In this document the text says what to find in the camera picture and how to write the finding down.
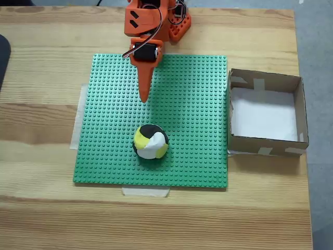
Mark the yellow white black soft ball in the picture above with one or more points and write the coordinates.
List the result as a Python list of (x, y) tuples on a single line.
[(153, 145)]

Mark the white paper box liner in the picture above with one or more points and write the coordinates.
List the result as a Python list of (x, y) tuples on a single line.
[(260, 117)]

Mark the brown cardboard box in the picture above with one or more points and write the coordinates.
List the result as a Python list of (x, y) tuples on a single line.
[(268, 148)]

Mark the green studded baseplate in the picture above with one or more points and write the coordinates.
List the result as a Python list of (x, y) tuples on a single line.
[(182, 117)]

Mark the long masking tape strip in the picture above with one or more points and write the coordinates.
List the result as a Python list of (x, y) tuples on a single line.
[(78, 117)]

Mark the short masking tape strip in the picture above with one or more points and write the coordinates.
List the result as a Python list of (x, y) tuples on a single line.
[(145, 192)]

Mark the small white tape piece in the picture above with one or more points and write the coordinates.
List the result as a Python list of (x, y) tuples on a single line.
[(231, 153)]

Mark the black rounded object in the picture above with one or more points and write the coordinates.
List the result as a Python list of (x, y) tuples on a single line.
[(4, 60)]

